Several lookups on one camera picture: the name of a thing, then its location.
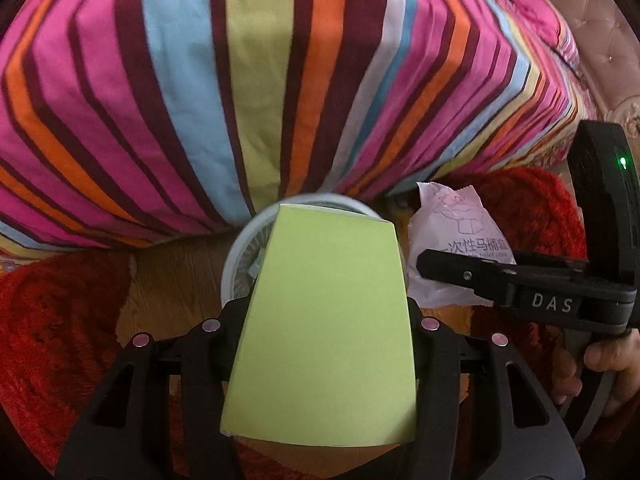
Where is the pink white plastic packet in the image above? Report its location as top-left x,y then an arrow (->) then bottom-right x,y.
407,182 -> 515,309

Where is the person right hand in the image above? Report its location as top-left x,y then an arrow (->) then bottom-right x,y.
551,328 -> 639,417

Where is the beige tufted headboard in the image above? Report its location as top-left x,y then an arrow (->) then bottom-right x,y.
549,0 -> 639,142

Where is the white mesh waste basket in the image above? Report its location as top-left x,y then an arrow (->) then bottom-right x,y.
221,193 -> 392,309

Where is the striped colourful bed sheet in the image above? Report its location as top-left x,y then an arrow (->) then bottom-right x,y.
1,0 -> 597,266

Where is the red fluffy rug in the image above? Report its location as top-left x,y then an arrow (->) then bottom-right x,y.
0,167 -> 640,480

